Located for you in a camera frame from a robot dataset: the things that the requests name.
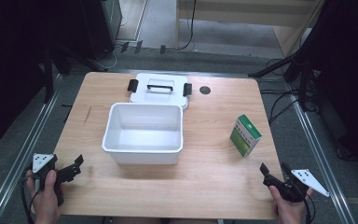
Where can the person's left hand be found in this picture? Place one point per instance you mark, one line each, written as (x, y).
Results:
(45, 202)

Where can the green and white carton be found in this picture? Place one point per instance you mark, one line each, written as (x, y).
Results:
(245, 135)

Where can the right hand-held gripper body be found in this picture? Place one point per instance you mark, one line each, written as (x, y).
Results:
(298, 183)

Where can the black round table grommet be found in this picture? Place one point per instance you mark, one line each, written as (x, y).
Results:
(205, 90)

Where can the dark curtain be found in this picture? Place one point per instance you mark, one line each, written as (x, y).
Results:
(9, 62)
(348, 62)

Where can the black metal stand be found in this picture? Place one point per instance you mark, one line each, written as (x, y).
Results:
(48, 74)

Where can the metal floor rail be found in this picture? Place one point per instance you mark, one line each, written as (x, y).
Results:
(320, 155)
(18, 158)

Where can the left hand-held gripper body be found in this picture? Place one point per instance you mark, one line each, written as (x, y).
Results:
(43, 166)

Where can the white plastic storage box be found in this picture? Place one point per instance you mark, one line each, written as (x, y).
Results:
(143, 137)

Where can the black cabinet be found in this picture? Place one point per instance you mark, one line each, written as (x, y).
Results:
(101, 28)

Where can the black tripod stand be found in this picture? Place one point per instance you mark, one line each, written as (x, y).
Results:
(279, 63)

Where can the person's right hand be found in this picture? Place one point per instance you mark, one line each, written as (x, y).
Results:
(287, 210)

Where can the light wooden furniture frame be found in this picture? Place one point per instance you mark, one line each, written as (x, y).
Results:
(230, 12)

